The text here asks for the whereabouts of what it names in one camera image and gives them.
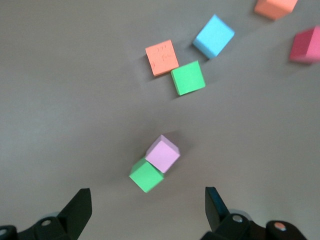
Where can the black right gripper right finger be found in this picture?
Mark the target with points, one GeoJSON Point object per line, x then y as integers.
{"type": "Point", "coordinates": [215, 212]}

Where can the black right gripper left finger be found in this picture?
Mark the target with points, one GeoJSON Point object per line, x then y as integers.
{"type": "Point", "coordinates": [76, 213]}

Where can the pink foam block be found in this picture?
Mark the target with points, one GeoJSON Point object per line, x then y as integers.
{"type": "Point", "coordinates": [162, 156]}

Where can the green foam block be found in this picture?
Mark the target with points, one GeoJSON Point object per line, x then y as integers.
{"type": "Point", "coordinates": [146, 176]}
{"type": "Point", "coordinates": [188, 78]}

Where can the dented orange foam block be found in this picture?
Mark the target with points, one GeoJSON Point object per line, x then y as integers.
{"type": "Point", "coordinates": [162, 58]}

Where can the blue foam block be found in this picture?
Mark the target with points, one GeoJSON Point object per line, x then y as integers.
{"type": "Point", "coordinates": [213, 36]}

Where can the red foam block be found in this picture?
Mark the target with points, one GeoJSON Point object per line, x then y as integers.
{"type": "Point", "coordinates": [306, 45]}

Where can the smooth orange foam block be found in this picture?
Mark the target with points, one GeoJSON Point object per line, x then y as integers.
{"type": "Point", "coordinates": [273, 7]}

